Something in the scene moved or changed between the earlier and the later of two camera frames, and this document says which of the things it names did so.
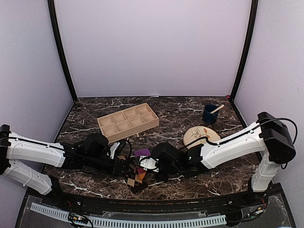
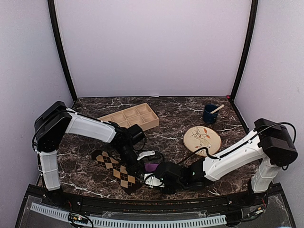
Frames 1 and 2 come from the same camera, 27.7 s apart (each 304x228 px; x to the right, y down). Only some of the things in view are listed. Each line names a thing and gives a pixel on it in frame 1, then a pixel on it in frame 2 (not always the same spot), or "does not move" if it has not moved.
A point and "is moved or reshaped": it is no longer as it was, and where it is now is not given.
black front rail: x=156 y=205 does not move
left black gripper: x=120 y=163 -> x=133 y=168
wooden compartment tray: x=121 y=125 does not move
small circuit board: x=77 y=218 does not move
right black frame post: x=253 y=20 does not move
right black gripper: x=162 y=178 -> x=170 y=192
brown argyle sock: x=136 y=176 is moved or reshaped
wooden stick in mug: x=222 y=106 does not move
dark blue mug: x=208 y=118 does not move
